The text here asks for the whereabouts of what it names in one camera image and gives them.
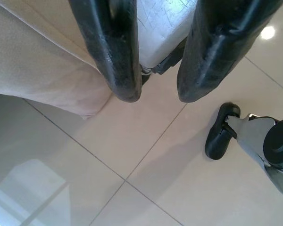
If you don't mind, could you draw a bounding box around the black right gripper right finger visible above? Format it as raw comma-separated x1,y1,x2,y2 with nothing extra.
177,0,273,104

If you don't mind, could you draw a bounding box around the white padded footstool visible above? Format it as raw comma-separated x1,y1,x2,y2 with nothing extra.
134,0,198,84

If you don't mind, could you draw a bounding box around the black robot right foot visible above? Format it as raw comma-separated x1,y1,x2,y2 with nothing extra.
204,102,241,161

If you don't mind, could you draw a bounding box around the beige fabric sofa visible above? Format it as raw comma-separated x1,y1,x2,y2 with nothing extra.
0,0,114,121

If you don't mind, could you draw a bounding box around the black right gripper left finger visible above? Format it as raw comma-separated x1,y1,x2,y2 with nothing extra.
68,0,142,103

